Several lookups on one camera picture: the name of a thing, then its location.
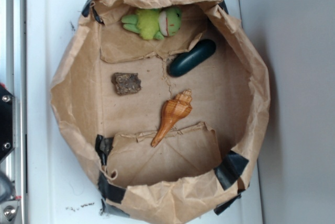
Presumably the orange spiral sea shell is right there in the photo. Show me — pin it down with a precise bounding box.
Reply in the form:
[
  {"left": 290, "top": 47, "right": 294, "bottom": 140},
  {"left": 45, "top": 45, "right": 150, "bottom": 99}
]
[{"left": 151, "top": 89, "right": 193, "bottom": 147}]

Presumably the dark green oval stone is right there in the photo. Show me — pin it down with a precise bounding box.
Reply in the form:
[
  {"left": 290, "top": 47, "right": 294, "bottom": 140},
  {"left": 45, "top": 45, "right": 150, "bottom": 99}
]
[{"left": 168, "top": 39, "right": 216, "bottom": 77}]

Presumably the brown rough rock chunk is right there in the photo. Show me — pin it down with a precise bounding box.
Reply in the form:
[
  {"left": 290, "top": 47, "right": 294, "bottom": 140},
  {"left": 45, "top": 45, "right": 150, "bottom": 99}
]
[{"left": 112, "top": 73, "right": 142, "bottom": 95}]

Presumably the green plush toy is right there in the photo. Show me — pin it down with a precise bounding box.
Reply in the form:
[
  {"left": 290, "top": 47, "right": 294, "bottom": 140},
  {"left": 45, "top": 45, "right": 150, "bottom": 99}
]
[{"left": 121, "top": 6, "right": 182, "bottom": 40}]

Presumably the brown paper bag bin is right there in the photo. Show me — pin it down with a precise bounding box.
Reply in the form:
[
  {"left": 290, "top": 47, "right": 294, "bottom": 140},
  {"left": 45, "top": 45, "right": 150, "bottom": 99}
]
[{"left": 50, "top": 0, "right": 270, "bottom": 223}]

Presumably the white plastic tray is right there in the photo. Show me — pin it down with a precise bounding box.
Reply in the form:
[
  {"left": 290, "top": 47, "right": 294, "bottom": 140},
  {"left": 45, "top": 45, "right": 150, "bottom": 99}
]
[{"left": 27, "top": 0, "right": 263, "bottom": 223}]

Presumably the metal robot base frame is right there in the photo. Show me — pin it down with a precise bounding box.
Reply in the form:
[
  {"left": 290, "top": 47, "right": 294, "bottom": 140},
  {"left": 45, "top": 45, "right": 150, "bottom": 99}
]
[{"left": 1, "top": 0, "right": 28, "bottom": 223}]

